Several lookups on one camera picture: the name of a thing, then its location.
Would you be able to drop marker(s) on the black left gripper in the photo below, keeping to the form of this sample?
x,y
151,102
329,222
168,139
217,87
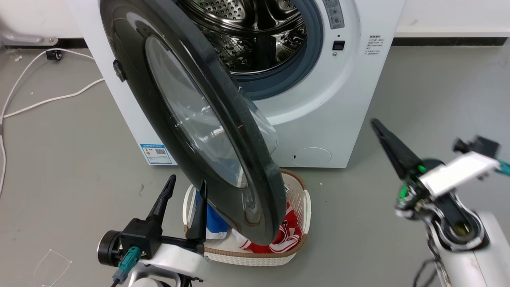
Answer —
x,y
135,237

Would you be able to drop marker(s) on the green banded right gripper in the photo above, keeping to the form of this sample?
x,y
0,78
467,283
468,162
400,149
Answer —
x,y
412,197

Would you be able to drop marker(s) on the dark round washing machine door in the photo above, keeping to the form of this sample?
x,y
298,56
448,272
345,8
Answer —
x,y
135,95

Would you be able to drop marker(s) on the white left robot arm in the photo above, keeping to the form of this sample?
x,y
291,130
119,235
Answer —
x,y
175,261

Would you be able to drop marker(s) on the white washing machine body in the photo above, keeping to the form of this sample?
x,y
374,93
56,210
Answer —
x,y
338,103

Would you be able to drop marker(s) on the black door lock socket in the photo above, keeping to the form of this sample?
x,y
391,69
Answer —
x,y
338,45

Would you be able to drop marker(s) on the grey rubber door gasket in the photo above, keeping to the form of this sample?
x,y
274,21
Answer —
x,y
281,81

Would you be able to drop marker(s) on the black door latch hook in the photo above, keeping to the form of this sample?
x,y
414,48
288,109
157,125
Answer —
x,y
119,71

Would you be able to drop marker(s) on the blue garment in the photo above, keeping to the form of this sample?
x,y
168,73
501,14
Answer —
x,y
213,223

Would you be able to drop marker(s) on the blue energy label sticker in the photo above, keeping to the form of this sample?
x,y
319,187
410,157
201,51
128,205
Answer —
x,y
156,154

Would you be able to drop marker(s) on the round drain filter cover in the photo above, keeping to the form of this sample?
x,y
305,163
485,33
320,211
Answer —
x,y
311,156

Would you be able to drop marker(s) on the red and white garment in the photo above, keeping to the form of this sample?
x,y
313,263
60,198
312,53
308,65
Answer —
x,y
287,233

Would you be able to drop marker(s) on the white woven laundry basket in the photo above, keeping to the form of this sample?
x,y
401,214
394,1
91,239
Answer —
x,y
297,223

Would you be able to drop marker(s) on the grey instruction sticker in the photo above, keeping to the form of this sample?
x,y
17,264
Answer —
x,y
334,14

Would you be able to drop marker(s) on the perforated steel washer drum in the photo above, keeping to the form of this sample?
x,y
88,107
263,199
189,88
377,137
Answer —
x,y
255,40

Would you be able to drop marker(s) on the small black plug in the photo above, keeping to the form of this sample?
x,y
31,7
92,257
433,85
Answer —
x,y
53,55

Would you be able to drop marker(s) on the grey white pipe fixture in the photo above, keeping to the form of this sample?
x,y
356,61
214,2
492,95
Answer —
x,y
24,38

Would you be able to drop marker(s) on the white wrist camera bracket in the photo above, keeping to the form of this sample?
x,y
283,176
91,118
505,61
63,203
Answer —
x,y
458,173

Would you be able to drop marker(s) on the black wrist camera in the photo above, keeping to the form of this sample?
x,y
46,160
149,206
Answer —
x,y
480,145

